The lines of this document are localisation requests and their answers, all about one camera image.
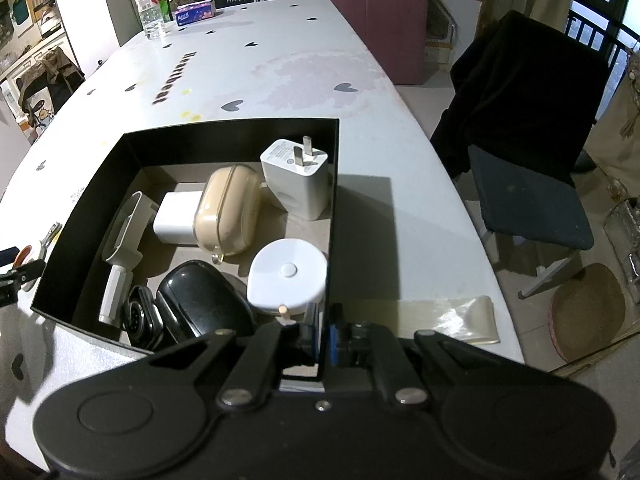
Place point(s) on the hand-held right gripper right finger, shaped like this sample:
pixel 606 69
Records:
pixel 334 342

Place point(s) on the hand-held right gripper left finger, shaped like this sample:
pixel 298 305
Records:
pixel 311 330

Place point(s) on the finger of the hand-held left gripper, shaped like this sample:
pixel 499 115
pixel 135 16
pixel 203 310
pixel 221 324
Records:
pixel 27 270
pixel 7 256

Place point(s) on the orange white scissors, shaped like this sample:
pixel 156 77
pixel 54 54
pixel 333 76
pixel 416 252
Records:
pixel 50 235

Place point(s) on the white round tape measure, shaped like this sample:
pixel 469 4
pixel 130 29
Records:
pixel 285 280

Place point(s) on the black cardboard box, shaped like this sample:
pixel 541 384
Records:
pixel 75 220

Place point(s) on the black computer mouse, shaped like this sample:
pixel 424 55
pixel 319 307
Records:
pixel 200 300

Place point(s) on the black smartwatch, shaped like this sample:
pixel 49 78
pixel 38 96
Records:
pixel 142 317

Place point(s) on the beige earbuds case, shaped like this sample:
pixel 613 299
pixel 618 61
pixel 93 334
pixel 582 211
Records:
pixel 227 215

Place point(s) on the large white charger plug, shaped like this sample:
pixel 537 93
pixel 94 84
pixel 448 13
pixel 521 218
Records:
pixel 295 185

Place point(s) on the small white charger plug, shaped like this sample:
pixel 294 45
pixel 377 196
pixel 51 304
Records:
pixel 175 220

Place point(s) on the clear plastic bag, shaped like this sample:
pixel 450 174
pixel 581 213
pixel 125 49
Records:
pixel 465 320

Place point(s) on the cartoon print tote bag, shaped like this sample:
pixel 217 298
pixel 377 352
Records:
pixel 40 112

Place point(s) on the brown jacket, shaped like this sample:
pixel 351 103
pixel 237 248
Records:
pixel 55 67

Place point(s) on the dark blue chair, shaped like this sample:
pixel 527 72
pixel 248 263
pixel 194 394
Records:
pixel 530 205

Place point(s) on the teal hanging board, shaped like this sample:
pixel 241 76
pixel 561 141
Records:
pixel 20 10

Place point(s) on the round woven straw mat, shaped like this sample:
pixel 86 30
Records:
pixel 585 315

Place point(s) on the clear water bottle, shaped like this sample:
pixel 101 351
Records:
pixel 150 15

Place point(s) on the red green drink carton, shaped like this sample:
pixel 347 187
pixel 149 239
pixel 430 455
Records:
pixel 162 2

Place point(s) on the purple tissue pack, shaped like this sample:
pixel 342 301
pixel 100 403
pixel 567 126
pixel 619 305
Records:
pixel 195 16

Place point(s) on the clear glass container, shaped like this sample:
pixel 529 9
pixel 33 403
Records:
pixel 622 230

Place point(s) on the black cloth on chair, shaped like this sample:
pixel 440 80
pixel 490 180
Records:
pixel 520 90

